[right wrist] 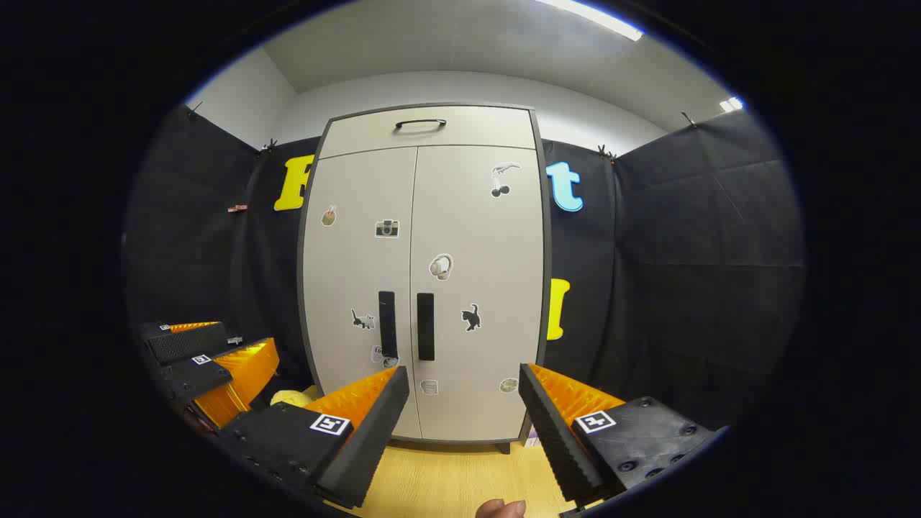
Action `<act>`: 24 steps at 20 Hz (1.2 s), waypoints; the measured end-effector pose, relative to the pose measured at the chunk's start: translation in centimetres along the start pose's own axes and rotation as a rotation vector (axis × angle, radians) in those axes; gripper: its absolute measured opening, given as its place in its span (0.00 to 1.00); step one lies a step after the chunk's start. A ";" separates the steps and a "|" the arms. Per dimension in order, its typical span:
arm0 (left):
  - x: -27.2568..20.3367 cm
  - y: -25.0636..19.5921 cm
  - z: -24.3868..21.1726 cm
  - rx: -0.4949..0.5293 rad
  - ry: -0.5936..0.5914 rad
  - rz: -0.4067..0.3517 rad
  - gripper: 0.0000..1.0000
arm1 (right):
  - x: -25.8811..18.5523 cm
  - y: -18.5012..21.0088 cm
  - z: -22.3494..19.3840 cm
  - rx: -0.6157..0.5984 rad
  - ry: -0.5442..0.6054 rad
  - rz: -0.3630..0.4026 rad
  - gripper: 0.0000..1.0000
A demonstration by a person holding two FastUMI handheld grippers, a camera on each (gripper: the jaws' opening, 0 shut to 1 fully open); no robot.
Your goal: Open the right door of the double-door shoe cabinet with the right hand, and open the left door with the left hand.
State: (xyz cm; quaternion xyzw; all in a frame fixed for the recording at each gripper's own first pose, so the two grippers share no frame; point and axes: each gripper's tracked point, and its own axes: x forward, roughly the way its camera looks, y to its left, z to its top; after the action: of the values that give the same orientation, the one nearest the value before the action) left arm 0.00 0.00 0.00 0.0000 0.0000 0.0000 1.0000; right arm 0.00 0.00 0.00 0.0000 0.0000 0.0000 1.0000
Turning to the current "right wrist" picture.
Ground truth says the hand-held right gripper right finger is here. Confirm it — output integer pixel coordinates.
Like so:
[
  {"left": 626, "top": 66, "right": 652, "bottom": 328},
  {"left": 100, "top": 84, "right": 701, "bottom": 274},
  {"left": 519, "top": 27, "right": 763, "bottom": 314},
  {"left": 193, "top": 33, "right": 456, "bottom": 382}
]
[{"left": 518, "top": 363, "right": 720, "bottom": 504}]

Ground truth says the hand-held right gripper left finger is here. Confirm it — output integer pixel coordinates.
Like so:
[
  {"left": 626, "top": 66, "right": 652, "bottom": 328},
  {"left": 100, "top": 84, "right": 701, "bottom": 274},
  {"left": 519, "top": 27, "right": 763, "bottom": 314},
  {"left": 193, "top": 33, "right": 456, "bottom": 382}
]
[{"left": 216, "top": 365, "right": 410, "bottom": 509}]

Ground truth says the beige shoe cabinet door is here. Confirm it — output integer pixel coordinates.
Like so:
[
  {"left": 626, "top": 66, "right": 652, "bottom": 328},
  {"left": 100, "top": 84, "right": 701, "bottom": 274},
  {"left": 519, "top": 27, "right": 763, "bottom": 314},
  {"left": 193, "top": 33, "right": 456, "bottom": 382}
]
[
  {"left": 410, "top": 144, "right": 546, "bottom": 443},
  {"left": 302, "top": 147, "right": 419, "bottom": 440}
]

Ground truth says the beige double-door shoe cabinet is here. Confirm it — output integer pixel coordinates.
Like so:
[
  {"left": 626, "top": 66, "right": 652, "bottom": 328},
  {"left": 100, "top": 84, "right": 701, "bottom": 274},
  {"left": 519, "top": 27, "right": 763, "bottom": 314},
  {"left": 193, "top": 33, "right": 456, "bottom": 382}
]
[{"left": 297, "top": 103, "right": 553, "bottom": 455}]

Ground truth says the long ceiling light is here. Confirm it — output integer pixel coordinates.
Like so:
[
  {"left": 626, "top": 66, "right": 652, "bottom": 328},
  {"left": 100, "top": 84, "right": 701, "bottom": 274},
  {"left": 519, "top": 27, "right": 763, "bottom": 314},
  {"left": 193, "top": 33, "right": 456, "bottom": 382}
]
[{"left": 536, "top": 0, "right": 645, "bottom": 42}]

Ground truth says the yellow plush toy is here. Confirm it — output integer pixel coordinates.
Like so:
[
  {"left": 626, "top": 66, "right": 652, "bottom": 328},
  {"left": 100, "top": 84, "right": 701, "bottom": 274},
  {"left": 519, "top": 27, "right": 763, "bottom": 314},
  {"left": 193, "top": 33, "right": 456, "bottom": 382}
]
[{"left": 270, "top": 388, "right": 318, "bottom": 408}]

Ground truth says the black backdrop cloth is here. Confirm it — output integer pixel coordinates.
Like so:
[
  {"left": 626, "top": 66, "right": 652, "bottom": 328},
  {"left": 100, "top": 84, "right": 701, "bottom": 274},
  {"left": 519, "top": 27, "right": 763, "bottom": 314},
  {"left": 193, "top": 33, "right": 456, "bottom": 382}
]
[{"left": 124, "top": 101, "right": 804, "bottom": 436}]

